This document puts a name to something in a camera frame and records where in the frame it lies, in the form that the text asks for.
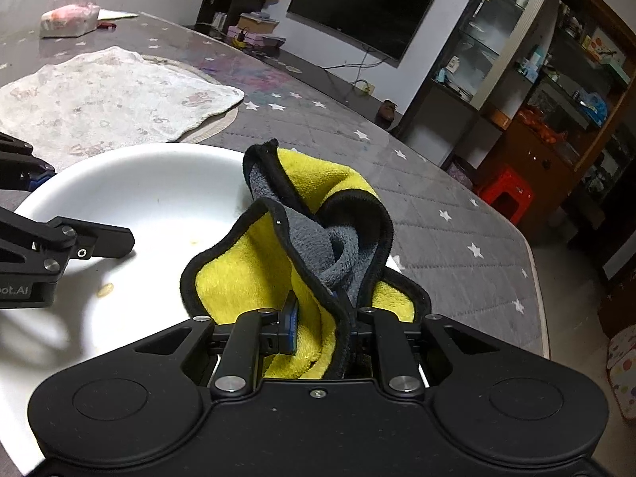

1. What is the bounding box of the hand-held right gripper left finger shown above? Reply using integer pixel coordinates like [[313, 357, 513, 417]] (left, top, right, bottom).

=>
[[107, 291, 300, 401]]

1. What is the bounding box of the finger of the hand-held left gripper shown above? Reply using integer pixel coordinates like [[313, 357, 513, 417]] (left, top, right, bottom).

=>
[[0, 207, 136, 283], [0, 132, 55, 194]]

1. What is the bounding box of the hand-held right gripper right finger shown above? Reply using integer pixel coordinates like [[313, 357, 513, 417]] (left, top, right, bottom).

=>
[[348, 308, 540, 396]]

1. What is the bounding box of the white bowl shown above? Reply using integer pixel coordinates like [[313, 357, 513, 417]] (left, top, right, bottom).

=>
[[0, 142, 433, 477]]

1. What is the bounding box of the yellow grey microfiber cloth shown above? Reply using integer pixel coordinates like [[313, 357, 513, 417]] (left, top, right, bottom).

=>
[[180, 139, 432, 381]]

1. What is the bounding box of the white patterned towel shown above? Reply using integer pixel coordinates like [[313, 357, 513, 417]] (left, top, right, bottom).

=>
[[0, 46, 245, 172]]

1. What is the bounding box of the tissue pack in plastic bag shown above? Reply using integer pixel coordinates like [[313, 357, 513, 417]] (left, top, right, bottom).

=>
[[39, 0, 103, 39]]

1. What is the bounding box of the purple patterned bin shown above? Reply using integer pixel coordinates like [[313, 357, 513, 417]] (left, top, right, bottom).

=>
[[447, 156, 480, 190]]

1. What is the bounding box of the red plastic stool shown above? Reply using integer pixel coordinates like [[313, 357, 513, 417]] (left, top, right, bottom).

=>
[[476, 164, 536, 225]]

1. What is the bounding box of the brown wooden cabinet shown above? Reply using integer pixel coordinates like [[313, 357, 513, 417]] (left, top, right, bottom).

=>
[[477, 0, 636, 239]]

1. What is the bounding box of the white polka dot storage box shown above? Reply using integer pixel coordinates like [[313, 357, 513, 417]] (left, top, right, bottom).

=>
[[606, 325, 636, 418]]

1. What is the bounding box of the pink flat box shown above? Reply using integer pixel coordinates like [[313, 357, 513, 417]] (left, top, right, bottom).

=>
[[226, 30, 287, 51]]

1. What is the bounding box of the pile of oranges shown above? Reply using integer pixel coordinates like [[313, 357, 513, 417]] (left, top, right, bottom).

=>
[[517, 109, 570, 145]]

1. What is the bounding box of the cardboard box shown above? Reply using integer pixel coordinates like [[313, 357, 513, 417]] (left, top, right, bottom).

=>
[[237, 14, 280, 35]]

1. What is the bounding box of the glass display cabinet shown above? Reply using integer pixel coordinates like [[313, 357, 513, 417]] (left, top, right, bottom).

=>
[[412, 0, 557, 165]]

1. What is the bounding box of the blue plastic bag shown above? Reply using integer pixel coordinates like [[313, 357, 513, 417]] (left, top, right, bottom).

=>
[[571, 90, 609, 127]]

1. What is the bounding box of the black flat television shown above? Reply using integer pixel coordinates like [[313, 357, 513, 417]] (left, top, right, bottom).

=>
[[287, 0, 436, 62]]

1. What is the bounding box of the white power cable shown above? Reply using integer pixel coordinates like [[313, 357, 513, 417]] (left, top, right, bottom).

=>
[[325, 45, 389, 85]]

